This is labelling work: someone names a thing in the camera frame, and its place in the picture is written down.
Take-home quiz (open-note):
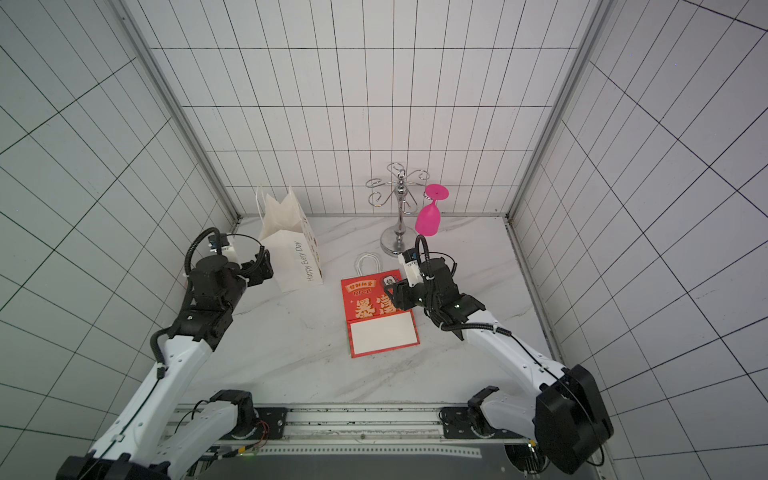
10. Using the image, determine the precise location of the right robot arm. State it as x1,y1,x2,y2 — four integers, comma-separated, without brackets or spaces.
384,235,614,474

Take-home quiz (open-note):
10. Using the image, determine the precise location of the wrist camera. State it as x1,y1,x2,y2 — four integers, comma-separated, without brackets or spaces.
208,233,240,264
398,248,423,287

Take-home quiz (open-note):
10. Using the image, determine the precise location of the black mounting plate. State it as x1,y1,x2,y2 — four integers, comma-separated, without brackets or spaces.
438,406,497,440
245,407,288,443

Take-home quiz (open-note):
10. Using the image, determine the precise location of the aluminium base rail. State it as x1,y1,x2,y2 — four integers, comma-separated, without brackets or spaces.
128,401,601,460

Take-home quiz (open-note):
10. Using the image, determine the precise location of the white Happy Every Day bag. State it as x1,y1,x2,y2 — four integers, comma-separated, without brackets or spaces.
256,188,323,293

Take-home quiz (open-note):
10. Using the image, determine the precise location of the green Fresh paper bag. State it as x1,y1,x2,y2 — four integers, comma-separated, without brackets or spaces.
354,252,383,277

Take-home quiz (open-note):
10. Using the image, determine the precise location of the red printed paper bag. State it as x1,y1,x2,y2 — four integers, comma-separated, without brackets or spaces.
341,270,420,358

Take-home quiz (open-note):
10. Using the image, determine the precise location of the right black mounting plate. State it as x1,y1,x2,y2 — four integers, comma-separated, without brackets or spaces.
438,406,497,440

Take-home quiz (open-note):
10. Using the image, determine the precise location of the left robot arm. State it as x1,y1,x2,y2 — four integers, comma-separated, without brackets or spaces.
56,227,274,479

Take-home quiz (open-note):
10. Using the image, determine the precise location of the pink plastic wine glass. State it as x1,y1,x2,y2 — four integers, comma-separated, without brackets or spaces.
415,184,450,237

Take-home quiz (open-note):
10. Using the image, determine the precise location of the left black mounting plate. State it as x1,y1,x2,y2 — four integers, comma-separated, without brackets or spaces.
245,407,288,443

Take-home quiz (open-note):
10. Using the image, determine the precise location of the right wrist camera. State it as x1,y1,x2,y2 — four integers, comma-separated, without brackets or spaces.
398,248,423,287

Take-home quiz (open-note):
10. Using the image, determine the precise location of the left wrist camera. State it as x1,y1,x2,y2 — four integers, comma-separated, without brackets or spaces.
208,233,240,264

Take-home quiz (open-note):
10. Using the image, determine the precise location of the chrome cup holder stand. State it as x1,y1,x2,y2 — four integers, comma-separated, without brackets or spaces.
365,162,430,257

